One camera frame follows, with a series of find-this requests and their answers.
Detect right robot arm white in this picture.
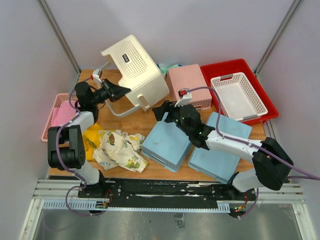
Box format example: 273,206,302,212
152,100,294,200

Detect large cream laundry basket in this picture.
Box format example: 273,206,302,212
101,34,169,118

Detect slotted cable duct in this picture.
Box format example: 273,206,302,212
42,199,231,214

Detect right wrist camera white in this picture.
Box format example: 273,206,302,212
174,88,192,108

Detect pink basket with clothes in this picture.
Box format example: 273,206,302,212
41,93,70,142

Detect white perforated basket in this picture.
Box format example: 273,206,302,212
210,72,268,122

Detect red plastic tray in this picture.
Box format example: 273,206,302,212
200,58,279,126

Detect printed white baby cloth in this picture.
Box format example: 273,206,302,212
92,129,148,173

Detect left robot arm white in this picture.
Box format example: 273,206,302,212
47,79,131,198

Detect pink perforated basket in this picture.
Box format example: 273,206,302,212
165,64,212,110

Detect teal white sock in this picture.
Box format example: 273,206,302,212
157,63,183,78

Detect yellow cloth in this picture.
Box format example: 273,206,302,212
82,123,103,161

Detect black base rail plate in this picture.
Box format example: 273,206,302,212
78,178,256,209

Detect pink cloth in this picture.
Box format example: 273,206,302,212
51,101,76,127

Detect blue perforated basket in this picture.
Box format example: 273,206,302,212
188,115,252,184
141,113,192,172

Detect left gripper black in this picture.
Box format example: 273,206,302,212
90,78,131,106

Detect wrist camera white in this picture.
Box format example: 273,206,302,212
90,68,103,88
174,88,192,108

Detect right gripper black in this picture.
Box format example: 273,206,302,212
152,99,191,137

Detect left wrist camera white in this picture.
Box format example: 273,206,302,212
90,68,103,88

